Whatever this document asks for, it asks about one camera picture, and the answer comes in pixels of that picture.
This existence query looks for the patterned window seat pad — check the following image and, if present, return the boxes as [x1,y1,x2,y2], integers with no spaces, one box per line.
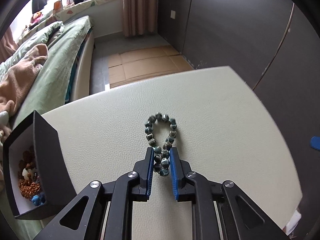
[17,0,122,45]

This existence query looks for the green stone bead bracelet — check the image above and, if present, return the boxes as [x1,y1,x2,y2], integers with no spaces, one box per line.
[144,112,179,177]

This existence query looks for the white wall socket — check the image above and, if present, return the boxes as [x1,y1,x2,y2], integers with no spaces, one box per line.
[170,10,176,19]

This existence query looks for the colourful plush toy on sill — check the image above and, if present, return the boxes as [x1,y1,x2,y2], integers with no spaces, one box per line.
[29,11,43,30]

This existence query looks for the orange item on sill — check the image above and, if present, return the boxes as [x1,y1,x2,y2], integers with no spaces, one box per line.
[53,1,63,14]

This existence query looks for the pink fleece blanket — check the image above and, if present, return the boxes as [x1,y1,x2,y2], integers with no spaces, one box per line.
[1,43,48,117]

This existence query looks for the silver ring with white stone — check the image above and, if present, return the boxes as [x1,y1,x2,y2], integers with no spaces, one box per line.
[22,167,34,181]

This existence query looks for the bed with green sheet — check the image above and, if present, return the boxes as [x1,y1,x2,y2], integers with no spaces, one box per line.
[0,15,96,240]

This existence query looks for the pink right curtain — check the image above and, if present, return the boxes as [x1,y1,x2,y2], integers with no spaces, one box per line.
[122,0,158,37]

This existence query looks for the light green duvet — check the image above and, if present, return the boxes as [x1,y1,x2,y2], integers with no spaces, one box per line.
[1,21,65,80]

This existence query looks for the dark hanging clothes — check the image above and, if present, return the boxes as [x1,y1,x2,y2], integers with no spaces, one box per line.
[31,0,52,14]

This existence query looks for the black jewelry box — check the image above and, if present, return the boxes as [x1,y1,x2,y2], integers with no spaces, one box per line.
[3,111,76,220]

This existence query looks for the brown rudraksha bead mala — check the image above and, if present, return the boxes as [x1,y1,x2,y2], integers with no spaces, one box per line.
[17,146,42,201]

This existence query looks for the flattened cardboard sheets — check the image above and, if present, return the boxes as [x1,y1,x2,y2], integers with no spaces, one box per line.
[107,45,193,88]

